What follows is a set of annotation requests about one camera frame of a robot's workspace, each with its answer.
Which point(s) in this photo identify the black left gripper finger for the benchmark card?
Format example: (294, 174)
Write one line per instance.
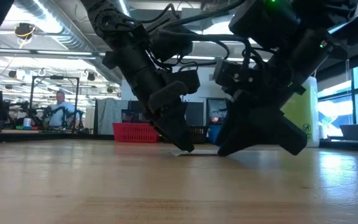
(176, 127)

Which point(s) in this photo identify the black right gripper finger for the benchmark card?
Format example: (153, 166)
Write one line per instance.
(278, 130)
(238, 130)

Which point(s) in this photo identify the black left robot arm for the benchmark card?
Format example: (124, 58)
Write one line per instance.
(129, 53)

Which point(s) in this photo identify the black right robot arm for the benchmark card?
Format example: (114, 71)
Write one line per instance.
(306, 31)

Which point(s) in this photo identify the blue plastic basket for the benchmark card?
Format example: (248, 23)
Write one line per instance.
(215, 133)

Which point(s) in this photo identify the black plastic basket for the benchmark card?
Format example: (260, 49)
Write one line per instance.
(199, 133)

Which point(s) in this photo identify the black partition panel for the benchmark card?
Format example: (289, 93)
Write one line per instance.
(196, 113)

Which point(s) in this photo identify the person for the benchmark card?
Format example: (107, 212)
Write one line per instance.
(215, 119)
(59, 110)

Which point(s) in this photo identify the dark computer monitor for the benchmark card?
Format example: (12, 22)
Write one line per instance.
(217, 109)

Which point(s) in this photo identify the white wipes canister green label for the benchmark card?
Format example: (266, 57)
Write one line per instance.
(303, 112)

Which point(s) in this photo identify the red plastic basket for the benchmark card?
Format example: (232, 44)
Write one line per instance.
(132, 132)

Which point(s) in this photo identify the small dark screen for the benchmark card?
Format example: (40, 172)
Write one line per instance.
(127, 116)

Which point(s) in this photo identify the gray fabric partition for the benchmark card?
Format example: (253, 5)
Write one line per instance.
(110, 115)

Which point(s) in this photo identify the black track spotlight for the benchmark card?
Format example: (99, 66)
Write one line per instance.
(12, 73)
(91, 76)

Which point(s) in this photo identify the long ceiling light strip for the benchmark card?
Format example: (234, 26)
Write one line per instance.
(57, 53)

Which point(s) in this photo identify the white plastic tub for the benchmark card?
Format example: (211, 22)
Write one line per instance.
(27, 122)

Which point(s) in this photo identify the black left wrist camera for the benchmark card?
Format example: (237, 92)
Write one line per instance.
(185, 79)

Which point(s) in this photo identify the black metal gantry frame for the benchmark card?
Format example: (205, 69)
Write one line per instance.
(54, 77)

